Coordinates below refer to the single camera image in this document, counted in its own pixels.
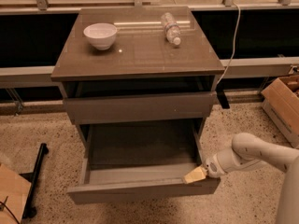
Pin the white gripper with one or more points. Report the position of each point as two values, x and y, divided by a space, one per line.
212 168

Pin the grey drawer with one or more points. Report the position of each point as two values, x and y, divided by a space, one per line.
125 162
139 108

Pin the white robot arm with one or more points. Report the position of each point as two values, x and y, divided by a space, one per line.
249 152

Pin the grey top drawer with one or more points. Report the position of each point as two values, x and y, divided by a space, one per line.
139 108

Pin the grey drawer cabinet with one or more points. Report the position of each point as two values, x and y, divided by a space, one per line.
141 61

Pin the cardboard box right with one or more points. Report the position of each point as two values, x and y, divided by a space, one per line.
281 104

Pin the clear plastic water bottle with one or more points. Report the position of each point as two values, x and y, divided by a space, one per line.
171 29

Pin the white ceramic bowl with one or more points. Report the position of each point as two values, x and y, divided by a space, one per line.
101 35

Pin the black metal stand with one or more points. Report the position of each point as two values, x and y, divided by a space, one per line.
32 178

